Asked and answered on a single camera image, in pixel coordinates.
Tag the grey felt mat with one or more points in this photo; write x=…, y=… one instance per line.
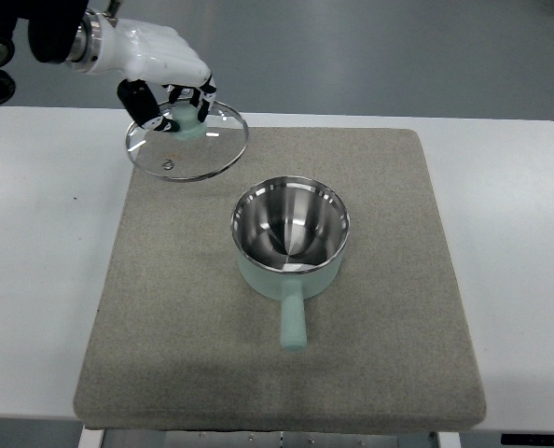
x=181, y=341

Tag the mint green saucepan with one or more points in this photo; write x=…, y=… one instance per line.
x=290, y=234

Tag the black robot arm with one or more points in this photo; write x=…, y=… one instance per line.
x=46, y=28

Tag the glass lid with green knob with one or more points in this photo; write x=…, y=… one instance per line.
x=199, y=151

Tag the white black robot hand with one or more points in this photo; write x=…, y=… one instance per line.
x=143, y=53

